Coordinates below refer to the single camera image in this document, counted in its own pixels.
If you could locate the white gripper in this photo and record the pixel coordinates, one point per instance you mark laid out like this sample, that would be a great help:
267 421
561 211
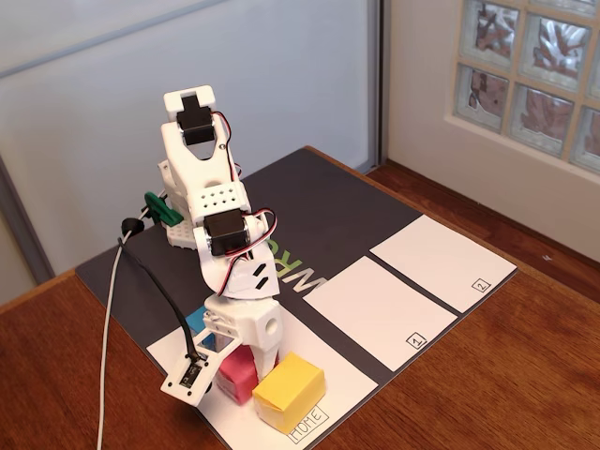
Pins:
255 325

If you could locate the red paper box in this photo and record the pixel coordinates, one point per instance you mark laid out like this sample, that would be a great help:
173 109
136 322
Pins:
236 375

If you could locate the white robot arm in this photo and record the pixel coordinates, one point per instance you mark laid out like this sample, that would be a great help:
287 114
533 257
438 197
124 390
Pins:
206 178

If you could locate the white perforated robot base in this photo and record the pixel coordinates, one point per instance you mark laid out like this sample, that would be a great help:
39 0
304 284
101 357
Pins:
180 234

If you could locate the yellow paper box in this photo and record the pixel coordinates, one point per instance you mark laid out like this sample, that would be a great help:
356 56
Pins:
290 389

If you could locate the blue paper box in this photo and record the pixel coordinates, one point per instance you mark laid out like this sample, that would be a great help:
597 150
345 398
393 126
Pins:
194 321

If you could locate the white paper sheet marked HOME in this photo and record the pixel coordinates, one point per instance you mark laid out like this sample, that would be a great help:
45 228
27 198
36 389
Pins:
328 365

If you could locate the white paper sheet marked 1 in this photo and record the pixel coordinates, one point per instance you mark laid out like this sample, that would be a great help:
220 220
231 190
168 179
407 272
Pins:
375 309

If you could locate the dark grey printed mat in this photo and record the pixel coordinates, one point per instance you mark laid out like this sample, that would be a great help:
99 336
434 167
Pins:
328 211

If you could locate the green clamp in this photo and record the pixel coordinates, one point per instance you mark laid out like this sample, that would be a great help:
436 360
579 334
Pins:
164 211

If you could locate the white paper sheet marked 2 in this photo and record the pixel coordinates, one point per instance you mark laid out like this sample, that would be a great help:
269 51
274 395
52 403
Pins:
436 262

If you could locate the frosted glass door panel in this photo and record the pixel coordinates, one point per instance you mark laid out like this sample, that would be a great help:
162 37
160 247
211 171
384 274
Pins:
94 117

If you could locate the glass block window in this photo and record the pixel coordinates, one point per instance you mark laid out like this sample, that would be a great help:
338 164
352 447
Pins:
539 108

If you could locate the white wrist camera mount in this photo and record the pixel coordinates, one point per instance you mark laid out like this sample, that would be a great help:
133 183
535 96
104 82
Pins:
185 379

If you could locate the grey slanted metal frame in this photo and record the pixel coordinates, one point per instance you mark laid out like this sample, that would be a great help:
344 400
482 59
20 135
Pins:
23 225

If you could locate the grey metal door post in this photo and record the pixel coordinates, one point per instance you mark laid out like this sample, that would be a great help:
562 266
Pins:
377 70

